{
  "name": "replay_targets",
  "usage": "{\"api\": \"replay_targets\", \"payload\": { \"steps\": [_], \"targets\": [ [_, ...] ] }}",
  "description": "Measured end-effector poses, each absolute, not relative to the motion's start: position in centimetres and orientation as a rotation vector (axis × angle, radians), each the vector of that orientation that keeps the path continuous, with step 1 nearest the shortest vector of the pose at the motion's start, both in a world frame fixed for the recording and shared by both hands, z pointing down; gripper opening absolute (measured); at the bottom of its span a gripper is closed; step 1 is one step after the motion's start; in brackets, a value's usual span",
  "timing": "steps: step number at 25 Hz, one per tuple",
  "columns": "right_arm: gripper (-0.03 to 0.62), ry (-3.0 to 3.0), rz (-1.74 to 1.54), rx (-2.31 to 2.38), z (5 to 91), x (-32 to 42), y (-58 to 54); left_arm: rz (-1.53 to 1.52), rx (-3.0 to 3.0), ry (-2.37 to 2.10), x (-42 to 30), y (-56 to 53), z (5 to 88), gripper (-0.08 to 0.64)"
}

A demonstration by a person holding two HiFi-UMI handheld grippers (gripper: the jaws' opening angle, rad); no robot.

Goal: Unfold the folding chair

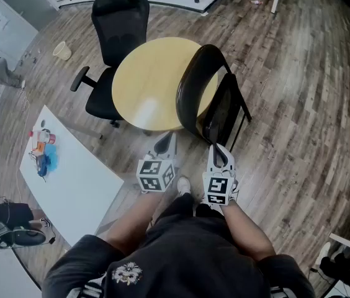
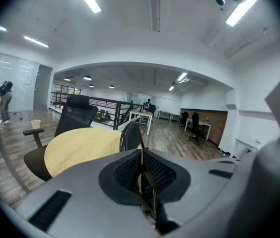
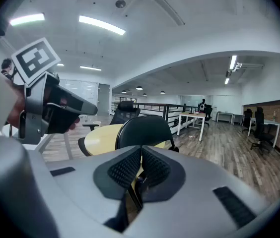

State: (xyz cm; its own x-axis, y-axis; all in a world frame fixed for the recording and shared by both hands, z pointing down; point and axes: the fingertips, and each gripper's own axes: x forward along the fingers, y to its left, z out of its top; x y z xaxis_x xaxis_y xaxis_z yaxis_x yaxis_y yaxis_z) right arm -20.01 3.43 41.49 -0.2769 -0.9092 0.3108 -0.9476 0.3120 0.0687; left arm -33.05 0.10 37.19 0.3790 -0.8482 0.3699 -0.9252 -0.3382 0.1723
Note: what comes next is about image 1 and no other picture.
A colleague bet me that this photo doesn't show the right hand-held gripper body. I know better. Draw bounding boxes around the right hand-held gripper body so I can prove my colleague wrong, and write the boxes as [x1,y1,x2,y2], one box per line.
[202,144,240,206]

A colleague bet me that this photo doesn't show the person's right white shoe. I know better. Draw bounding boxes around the person's right white shoe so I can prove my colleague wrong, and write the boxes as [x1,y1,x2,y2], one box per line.
[230,178,241,202]

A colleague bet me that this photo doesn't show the black mesh office chair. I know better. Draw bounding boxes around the black mesh office chair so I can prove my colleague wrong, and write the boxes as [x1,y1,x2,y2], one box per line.
[70,0,150,129]

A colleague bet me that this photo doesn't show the person's right forearm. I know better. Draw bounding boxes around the person's right forearm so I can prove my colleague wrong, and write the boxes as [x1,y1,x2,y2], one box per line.
[220,202,277,262]

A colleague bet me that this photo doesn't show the black round seat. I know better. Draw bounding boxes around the black round seat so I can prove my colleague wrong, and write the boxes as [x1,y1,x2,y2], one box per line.
[11,227,47,248]

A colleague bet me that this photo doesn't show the person's white shoe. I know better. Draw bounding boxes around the person's white shoe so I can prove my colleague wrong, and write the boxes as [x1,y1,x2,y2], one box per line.
[177,176,192,196]
[230,178,241,202]

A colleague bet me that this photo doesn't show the round wooden table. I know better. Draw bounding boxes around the round wooden table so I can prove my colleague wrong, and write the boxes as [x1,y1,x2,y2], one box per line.
[111,37,219,132]

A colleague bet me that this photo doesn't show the person's left forearm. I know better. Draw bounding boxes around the person's left forearm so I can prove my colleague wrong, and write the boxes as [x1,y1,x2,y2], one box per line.
[104,192,164,255]

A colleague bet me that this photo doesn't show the white floor cable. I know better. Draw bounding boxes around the white floor cable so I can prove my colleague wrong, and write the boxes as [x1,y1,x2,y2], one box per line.
[16,88,31,113]

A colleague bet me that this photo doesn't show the person's left white shoe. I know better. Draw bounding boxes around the person's left white shoe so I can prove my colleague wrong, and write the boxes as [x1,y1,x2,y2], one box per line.
[177,176,192,196]

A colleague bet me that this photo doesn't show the person's black shirt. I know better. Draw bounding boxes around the person's black shirt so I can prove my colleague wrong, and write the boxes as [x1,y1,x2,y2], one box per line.
[41,212,316,298]

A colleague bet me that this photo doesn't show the black curved-back chair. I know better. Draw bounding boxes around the black curved-back chair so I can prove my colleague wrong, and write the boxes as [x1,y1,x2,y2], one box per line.
[176,44,253,153]

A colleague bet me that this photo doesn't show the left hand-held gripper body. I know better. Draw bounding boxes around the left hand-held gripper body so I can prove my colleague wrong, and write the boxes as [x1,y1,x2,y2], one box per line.
[136,131,177,194]

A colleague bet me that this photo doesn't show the large white rectangular table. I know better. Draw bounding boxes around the large white rectangular table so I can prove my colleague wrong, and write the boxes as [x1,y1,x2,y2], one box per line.
[19,105,125,247]

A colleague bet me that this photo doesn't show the person's black trousers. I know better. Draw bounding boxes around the person's black trousers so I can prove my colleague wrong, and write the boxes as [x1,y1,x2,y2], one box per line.
[158,192,226,222]

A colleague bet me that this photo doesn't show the beige waste bin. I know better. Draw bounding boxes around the beige waste bin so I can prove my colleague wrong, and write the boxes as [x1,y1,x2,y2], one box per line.
[52,41,73,61]

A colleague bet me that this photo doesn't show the red and white container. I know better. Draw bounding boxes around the red and white container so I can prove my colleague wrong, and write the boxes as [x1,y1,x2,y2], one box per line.
[28,129,56,145]

